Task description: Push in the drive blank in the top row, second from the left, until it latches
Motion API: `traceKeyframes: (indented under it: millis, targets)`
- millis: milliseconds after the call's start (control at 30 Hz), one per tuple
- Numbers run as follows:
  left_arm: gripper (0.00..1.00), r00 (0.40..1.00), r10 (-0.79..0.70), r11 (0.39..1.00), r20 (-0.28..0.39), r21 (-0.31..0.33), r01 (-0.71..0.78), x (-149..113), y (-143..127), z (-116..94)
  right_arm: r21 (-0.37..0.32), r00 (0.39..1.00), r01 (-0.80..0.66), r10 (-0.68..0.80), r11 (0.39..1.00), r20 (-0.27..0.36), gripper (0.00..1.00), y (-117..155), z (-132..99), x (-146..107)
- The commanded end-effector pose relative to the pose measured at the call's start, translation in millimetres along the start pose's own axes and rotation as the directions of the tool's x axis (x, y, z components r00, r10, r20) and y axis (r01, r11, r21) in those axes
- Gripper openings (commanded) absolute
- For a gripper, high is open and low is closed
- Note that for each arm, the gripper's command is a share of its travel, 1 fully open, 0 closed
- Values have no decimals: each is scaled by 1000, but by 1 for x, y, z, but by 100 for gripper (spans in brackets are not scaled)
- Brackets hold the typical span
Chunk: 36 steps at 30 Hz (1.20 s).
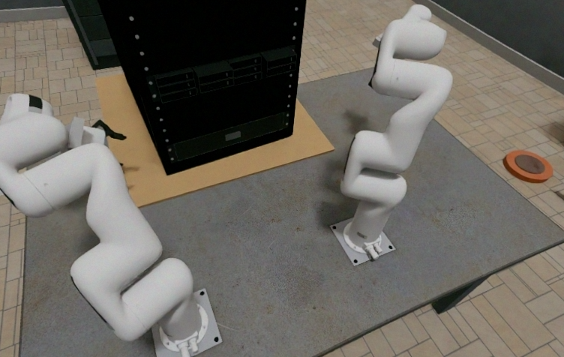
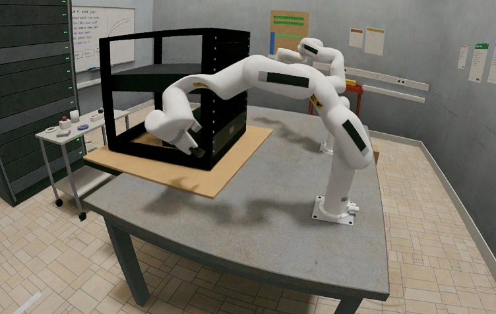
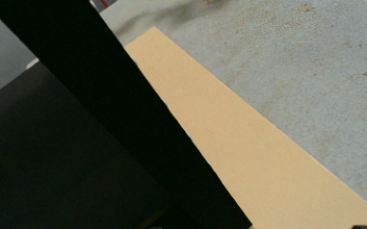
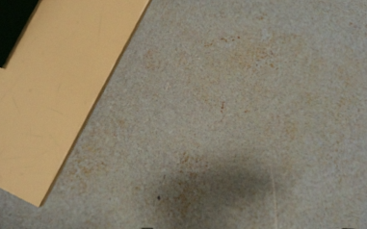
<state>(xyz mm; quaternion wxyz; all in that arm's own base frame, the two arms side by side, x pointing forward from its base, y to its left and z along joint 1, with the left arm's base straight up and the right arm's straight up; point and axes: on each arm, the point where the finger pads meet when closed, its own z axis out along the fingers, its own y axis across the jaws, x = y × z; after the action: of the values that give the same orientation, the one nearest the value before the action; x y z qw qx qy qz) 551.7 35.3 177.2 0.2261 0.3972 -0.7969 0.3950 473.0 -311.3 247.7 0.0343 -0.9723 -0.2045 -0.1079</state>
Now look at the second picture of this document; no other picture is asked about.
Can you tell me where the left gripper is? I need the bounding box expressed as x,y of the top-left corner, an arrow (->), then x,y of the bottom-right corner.
174,131 -> 205,158

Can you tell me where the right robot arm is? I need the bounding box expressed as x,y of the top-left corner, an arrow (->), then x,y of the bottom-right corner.
275,38 -> 346,153

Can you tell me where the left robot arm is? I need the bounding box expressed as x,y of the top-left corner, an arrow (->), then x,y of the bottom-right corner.
144,55 -> 373,220

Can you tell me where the black rack frame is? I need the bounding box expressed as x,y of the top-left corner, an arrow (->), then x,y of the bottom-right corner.
99,28 -> 250,171

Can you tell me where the tan flat board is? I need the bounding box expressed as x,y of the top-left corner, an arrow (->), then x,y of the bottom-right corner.
83,125 -> 274,200

